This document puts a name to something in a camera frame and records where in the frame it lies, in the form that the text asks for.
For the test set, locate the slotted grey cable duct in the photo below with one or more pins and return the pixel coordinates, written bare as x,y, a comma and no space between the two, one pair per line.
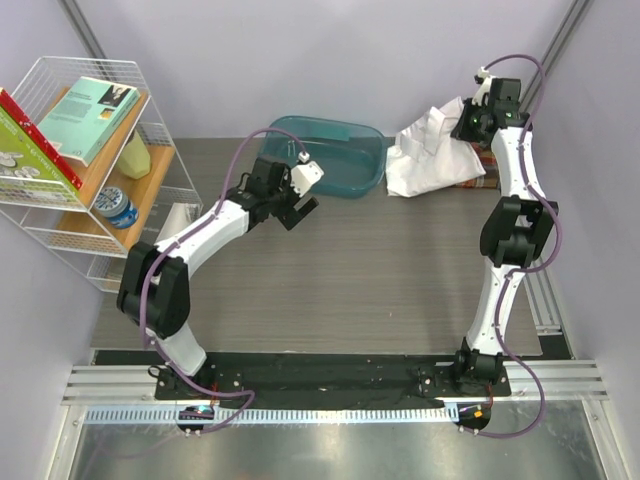
167,414

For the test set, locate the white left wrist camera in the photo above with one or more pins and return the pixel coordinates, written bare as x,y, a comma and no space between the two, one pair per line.
305,174

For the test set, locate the bagged manual booklet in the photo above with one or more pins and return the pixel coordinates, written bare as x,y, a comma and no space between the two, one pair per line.
180,216

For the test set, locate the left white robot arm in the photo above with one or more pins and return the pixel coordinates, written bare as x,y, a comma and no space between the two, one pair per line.
155,288

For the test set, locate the white wire shelf rack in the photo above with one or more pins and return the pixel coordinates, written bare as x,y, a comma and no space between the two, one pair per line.
66,222

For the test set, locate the white long sleeve shirt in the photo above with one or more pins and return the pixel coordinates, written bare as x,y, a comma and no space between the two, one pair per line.
425,158

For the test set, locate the teal paperback book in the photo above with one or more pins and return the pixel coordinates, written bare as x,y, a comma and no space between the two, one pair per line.
85,118

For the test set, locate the teal plastic basin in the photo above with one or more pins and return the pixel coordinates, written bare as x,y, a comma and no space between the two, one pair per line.
352,156

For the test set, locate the blue white round jar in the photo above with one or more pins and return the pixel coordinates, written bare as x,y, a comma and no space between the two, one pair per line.
114,205

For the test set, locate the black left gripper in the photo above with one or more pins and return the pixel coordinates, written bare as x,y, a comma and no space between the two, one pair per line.
288,216

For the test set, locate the aluminium frame rail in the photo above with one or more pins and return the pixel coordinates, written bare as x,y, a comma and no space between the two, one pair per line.
561,380

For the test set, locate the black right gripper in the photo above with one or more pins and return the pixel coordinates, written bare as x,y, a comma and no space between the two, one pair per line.
460,131

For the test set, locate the green book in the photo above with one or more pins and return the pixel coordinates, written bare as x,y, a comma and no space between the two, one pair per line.
33,192

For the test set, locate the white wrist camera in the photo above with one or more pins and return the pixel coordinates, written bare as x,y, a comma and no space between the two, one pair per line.
305,174
483,79

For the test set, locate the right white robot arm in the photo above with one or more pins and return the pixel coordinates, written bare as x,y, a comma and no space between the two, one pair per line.
515,233

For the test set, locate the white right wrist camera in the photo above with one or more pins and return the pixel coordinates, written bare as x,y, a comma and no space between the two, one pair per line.
483,79

